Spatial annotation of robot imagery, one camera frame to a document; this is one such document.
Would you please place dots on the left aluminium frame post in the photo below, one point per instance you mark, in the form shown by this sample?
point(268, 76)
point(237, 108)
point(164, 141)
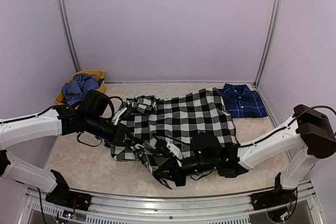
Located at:
point(68, 35)

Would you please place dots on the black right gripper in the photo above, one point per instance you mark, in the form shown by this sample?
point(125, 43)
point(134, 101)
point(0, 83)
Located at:
point(174, 174)

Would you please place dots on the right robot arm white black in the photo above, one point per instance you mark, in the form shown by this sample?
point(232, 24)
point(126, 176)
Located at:
point(308, 130)

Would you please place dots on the aluminium front rail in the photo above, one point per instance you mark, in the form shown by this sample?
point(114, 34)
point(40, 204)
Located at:
point(231, 208)

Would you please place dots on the aluminium frame post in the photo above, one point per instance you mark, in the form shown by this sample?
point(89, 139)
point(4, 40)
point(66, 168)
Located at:
point(68, 35)
point(267, 46)

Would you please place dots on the blue plaid shirt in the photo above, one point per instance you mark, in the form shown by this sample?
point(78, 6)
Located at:
point(242, 102)

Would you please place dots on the black white checked shirt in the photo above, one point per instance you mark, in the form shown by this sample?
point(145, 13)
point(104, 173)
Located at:
point(181, 118)

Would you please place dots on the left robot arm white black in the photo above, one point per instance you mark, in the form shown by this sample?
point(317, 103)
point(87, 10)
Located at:
point(85, 116)

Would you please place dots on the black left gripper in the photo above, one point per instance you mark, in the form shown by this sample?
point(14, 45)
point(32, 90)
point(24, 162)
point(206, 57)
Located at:
point(121, 130)

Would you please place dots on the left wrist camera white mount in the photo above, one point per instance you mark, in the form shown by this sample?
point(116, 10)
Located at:
point(121, 114)

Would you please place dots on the blue gingham crumpled shirt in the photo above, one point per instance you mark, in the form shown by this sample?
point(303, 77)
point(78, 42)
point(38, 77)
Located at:
point(76, 90)

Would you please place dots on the right aluminium frame post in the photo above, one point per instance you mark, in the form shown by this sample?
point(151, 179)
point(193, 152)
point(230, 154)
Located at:
point(267, 46)

